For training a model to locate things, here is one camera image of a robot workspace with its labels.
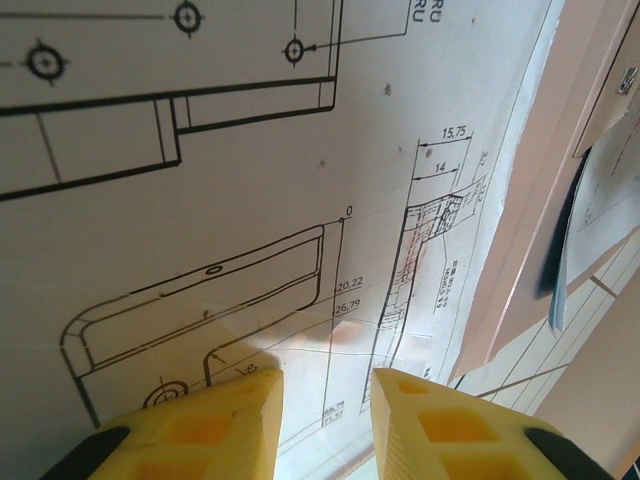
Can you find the brown paper folder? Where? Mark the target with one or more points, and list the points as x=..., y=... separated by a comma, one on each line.
x=550, y=100

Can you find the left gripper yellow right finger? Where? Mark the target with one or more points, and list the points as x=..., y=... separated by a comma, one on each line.
x=450, y=440

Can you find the glossy white technical drawing sheet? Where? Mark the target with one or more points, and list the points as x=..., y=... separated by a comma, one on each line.
x=200, y=225

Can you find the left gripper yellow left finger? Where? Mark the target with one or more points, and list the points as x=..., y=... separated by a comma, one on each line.
x=200, y=435

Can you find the small silver metal clip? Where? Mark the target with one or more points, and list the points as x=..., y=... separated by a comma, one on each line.
x=627, y=81

